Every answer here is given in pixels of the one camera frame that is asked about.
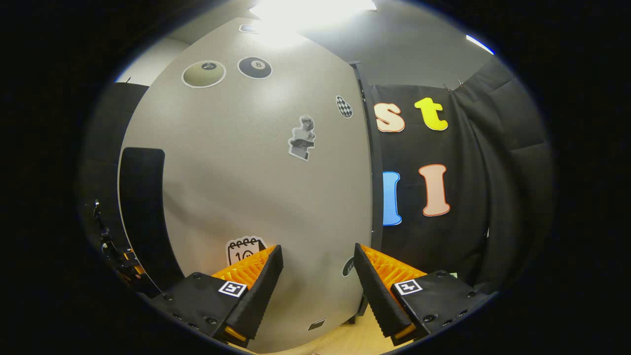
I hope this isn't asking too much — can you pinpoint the beige cabinet door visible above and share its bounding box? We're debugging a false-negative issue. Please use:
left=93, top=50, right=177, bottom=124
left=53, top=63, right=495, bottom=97
left=117, top=17, right=375, bottom=353

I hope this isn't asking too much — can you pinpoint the black door handle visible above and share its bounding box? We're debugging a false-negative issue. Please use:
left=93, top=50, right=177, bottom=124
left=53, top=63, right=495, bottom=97
left=118, top=147, right=185, bottom=291

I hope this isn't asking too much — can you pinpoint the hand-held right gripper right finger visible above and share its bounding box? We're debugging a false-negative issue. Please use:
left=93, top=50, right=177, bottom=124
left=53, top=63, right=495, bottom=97
left=353, top=243, right=493, bottom=347

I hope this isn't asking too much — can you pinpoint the black backdrop cloth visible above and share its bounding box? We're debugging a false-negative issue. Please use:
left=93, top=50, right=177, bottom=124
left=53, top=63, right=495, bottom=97
left=79, top=57, right=553, bottom=296

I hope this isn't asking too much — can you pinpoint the large ceiling light panel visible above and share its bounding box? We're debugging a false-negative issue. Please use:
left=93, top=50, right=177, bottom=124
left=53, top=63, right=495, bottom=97
left=249, top=0, right=378, bottom=25

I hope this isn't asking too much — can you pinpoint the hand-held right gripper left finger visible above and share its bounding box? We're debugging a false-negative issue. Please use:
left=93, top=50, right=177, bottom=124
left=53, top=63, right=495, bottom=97
left=150, top=244, right=284, bottom=348

